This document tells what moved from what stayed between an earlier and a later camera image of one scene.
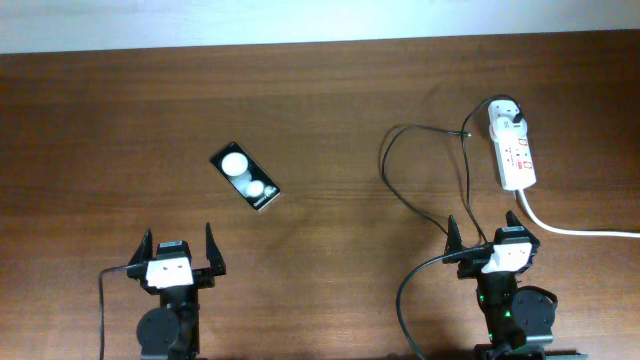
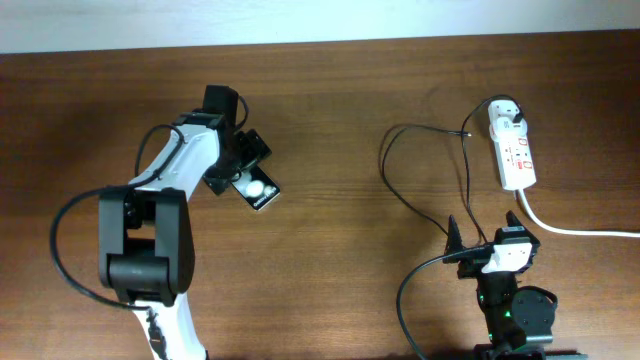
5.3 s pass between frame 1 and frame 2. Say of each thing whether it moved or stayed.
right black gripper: stayed
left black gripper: moved
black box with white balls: stayed
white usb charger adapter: stayed
